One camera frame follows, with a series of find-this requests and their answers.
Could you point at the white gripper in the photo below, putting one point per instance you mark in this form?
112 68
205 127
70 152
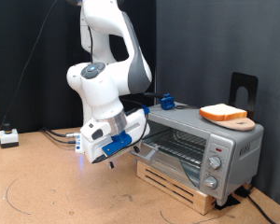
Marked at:
93 149

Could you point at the white bread slice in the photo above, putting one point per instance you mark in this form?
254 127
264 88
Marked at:
222 111

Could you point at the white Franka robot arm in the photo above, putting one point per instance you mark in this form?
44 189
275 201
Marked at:
99 90

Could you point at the silver oven knob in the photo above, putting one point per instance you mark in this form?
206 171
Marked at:
210 182
214 162

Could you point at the silver toaster oven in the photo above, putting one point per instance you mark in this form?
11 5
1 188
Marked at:
239 146

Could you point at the wooden slatted base block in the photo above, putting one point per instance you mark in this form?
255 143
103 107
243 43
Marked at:
177 189

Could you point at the black foam pad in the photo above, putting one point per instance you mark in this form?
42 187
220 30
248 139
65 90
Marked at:
243 191
228 202

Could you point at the emergency stop button box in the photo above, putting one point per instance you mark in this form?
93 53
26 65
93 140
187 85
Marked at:
8 137

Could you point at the round wooden cutting board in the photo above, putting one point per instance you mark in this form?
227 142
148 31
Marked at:
239 125

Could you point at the black metal bookend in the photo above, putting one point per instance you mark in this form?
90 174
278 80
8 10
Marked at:
239 80

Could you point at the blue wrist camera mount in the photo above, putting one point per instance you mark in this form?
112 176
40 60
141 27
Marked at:
116 144

